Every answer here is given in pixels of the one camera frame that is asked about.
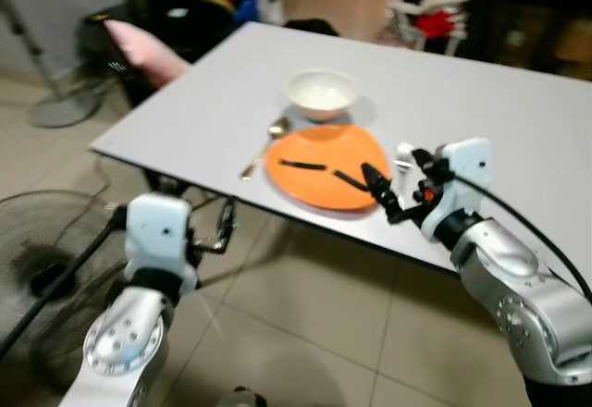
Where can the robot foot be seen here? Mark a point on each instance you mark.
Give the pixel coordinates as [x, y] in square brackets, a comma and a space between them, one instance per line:
[242, 398]

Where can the black chair back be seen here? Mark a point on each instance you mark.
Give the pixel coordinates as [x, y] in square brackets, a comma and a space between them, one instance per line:
[313, 27]

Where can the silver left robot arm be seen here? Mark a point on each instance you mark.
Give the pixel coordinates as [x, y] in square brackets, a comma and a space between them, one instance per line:
[120, 342]

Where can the red cloth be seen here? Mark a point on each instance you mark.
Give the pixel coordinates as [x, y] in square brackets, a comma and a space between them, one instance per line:
[435, 23]

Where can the gold spoon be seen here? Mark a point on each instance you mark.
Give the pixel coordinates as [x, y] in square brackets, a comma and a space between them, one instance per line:
[277, 130]

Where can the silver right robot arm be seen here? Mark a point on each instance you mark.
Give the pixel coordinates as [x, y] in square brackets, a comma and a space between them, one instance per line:
[518, 287]

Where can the black bag pile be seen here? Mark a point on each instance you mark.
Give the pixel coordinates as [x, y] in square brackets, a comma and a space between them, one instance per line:
[176, 28]

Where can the white bowl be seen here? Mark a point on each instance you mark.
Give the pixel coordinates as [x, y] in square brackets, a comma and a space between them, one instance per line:
[322, 92]

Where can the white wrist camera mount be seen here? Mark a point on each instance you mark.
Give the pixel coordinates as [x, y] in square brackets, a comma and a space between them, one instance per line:
[157, 231]
[467, 166]

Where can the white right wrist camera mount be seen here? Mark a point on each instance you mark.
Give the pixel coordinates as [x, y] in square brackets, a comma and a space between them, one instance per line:
[467, 166]

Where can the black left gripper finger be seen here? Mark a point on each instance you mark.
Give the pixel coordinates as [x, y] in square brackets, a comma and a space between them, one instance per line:
[218, 244]
[228, 217]

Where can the black floor fan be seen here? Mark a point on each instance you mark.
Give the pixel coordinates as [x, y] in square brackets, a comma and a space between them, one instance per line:
[37, 240]

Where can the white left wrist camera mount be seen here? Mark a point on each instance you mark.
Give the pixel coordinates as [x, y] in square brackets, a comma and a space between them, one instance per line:
[157, 231]

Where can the blue cloth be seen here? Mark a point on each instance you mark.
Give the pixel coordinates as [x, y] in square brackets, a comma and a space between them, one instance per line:
[245, 5]

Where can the orange plate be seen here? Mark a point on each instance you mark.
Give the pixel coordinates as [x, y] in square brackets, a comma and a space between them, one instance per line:
[324, 143]

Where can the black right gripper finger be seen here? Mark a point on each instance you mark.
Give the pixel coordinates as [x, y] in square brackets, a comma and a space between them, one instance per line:
[384, 192]
[423, 162]

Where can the black strip on plate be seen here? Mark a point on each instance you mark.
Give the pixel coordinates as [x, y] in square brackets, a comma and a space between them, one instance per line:
[350, 178]
[302, 165]

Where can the dark cabinet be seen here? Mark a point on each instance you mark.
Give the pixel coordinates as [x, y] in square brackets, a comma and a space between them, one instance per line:
[536, 9]

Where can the white standing fan base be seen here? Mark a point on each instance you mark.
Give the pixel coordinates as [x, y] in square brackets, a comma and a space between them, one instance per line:
[65, 109]

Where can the pink cushion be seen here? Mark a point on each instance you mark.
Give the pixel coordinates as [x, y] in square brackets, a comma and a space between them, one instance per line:
[143, 51]

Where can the white rack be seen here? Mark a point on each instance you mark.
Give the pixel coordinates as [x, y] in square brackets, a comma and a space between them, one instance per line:
[442, 5]

